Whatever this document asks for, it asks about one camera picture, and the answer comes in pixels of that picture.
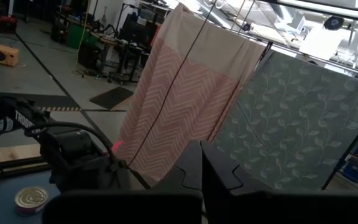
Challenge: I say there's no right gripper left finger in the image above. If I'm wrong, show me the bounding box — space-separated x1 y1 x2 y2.
42 139 203 224

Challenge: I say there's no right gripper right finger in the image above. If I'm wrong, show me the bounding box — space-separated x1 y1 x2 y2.
201 140 358 224

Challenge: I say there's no red blue label salmon can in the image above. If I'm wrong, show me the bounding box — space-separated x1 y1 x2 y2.
14 185 50 216

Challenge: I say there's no black floor mat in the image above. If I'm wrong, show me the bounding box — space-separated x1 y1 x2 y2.
88 86 135 111

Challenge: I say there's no green leaf print curtain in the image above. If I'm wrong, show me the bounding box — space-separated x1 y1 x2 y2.
211 51 358 190

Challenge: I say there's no pink chevron curtain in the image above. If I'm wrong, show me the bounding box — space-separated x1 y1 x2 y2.
113 2 267 183

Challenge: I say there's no green bin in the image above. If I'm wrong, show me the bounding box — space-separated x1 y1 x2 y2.
67 24 90 49

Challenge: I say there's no cluttered dark workbench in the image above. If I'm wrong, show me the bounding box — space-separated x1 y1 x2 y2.
50 0 173 86

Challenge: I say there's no red equipment case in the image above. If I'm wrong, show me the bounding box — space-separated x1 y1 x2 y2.
0 14 18 34

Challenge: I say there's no long LED light bar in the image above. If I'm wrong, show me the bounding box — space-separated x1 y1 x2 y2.
272 0 358 24

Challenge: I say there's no black hanging cable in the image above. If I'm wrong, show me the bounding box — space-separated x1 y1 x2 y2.
128 0 218 166

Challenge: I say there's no yellow hanging cable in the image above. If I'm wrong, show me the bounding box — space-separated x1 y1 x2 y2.
73 0 93 72

